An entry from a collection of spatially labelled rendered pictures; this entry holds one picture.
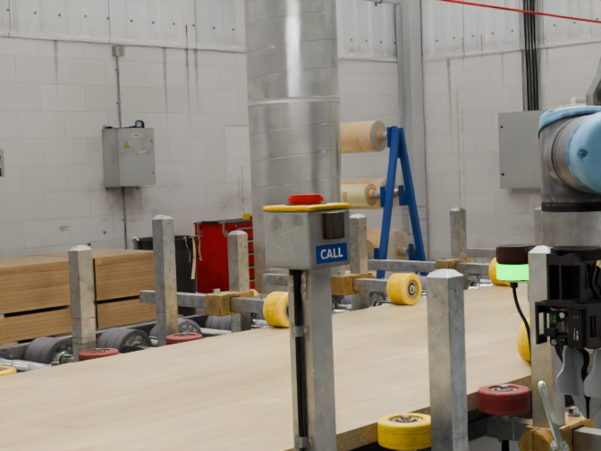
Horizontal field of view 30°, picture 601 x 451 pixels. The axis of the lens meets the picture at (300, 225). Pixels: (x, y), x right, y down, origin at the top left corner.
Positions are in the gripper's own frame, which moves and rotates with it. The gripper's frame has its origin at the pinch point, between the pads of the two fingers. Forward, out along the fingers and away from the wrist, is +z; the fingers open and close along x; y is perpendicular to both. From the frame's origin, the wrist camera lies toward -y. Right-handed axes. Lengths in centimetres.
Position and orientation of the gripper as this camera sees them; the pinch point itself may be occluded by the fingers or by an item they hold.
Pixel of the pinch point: (591, 406)
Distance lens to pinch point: 145.9
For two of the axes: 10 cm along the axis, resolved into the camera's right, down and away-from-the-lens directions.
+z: 0.4, 10.0, 0.5
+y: -6.6, 0.6, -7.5
